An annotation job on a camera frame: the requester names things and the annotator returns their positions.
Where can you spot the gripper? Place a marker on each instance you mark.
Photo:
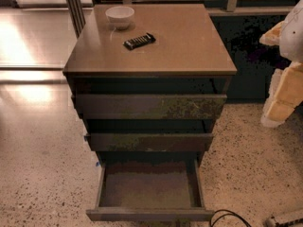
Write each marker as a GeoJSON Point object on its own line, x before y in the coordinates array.
{"type": "Point", "coordinates": [293, 39]}

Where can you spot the brown drawer cabinet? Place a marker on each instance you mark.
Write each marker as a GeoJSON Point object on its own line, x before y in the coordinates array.
{"type": "Point", "coordinates": [187, 58]}

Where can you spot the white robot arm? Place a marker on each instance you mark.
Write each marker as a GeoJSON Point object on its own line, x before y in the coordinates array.
{"type": "Point", "coordinates": [288, 35]}

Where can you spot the white bowl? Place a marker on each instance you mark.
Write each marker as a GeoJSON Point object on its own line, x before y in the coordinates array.
{"type": "Point", "coordinates": [120, 17]}

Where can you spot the white power strip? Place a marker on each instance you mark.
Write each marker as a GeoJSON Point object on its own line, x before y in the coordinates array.
{"type": "Point", "coordinates": [290, 219]}

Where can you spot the drawer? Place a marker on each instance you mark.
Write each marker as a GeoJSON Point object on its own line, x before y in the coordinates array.
{"type": "Point", "coordinates": [149, 142]}
{"type": "Point", "coordinates": [152, 107]}
{"type": "Point", "coordinates": [167, 191]}

